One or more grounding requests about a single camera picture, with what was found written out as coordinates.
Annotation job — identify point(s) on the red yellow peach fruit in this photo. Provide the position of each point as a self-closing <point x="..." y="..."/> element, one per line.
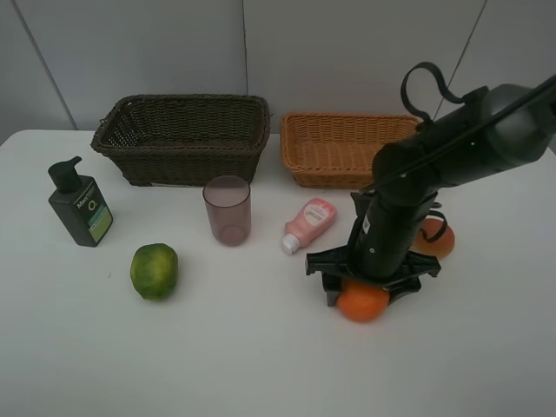
<point x="441" y="247"/>

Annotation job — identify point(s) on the translucent purple plastic cup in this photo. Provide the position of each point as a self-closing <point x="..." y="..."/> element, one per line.
<point x="228" y="203"/>

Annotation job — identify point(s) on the dark green pump bottle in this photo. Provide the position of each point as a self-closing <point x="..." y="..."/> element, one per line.
<point x="79" y="204"/>

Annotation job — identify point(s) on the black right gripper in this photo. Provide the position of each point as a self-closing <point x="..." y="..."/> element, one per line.
<point x="378" y="250"/>

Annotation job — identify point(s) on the pink squeeze bottle white cap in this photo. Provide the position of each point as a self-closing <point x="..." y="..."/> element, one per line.
<point x="315" y="217"/>

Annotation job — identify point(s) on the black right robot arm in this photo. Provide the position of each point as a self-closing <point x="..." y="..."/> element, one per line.
<point x="492" y="131"/>

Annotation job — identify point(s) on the light orange wicker basket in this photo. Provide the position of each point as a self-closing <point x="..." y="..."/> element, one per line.
<point x="325" y="150"/>

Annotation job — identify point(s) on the orange mandarin fruit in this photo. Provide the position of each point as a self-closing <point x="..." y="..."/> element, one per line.
<point x="360" y="302"/>

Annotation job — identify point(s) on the green citrus fruit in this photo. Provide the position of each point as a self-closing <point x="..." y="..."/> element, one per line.
<point x="154" y="271"/>

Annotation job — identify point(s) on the dark brown wicker basket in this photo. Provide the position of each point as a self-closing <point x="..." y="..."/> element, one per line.
<point x="184" y="140"/>

